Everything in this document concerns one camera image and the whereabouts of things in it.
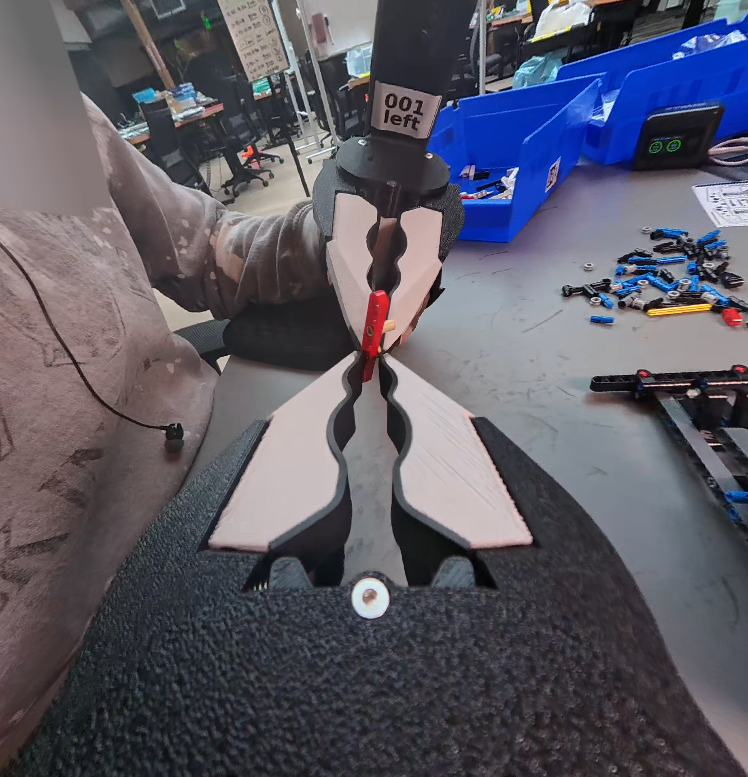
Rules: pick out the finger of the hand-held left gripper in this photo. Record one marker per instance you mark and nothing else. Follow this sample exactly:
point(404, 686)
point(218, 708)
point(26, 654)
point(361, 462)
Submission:
point(349, 255)
point(422, 255)

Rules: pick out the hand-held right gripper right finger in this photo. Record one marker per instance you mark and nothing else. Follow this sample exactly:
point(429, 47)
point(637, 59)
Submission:
point(459, 479)

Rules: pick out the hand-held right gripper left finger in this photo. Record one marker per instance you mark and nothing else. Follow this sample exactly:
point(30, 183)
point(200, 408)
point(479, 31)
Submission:
point(289, 479)

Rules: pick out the red perforated toy beam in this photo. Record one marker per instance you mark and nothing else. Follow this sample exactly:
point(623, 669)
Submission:
point(377, 309)

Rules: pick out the toy truck chassis model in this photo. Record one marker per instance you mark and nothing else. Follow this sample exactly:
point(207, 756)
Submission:
point(702, 382)

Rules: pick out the person's left forearm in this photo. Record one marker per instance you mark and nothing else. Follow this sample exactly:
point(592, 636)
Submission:
point(240, 255)

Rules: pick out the grey desk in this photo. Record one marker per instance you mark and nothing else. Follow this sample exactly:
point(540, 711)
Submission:
point(532, 425)

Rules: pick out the blue storage bin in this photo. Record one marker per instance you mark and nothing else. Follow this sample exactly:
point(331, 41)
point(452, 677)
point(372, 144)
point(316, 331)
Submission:
point(604, 60)
point(617, 103)
point(489, 221)

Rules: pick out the small heap mixed toy parts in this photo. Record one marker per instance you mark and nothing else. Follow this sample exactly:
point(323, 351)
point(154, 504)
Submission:
point(498, 188)

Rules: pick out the teal plastic bag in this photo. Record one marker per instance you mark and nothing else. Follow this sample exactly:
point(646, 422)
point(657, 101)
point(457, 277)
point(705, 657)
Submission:
point(535, 71)

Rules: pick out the black office chair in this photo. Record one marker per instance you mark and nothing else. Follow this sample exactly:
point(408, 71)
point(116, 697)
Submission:
point(249, 152)
point(167, 142)

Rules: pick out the white plastic bag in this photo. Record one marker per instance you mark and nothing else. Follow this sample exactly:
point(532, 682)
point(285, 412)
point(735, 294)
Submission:
point(562, 21)

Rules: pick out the white flip chart board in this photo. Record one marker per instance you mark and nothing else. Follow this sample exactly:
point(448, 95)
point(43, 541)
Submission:
point(252, 39)

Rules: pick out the person in grey splattered hoodie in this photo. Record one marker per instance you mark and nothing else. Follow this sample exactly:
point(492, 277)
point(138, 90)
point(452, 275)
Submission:
point(58, 425)

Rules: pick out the pile of blue black pins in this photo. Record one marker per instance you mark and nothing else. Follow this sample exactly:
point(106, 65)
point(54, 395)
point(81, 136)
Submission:
point(659, 279)

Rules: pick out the yellow axle rod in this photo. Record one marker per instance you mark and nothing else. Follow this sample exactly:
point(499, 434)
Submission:
point(677, 309)

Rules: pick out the black device green icons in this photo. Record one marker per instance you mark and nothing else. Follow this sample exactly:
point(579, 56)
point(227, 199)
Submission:
point(677, 142)

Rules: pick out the clear plastic bag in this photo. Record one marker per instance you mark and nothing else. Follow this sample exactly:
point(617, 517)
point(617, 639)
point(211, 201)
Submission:
point(708, 45)

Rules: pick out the printed sticker sheet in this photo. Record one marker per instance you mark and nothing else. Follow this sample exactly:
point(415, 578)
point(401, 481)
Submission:
point(732, 203)

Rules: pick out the red round bush piece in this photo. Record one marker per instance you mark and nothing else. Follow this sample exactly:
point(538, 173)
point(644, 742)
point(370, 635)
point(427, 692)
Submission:
point(731, 317)

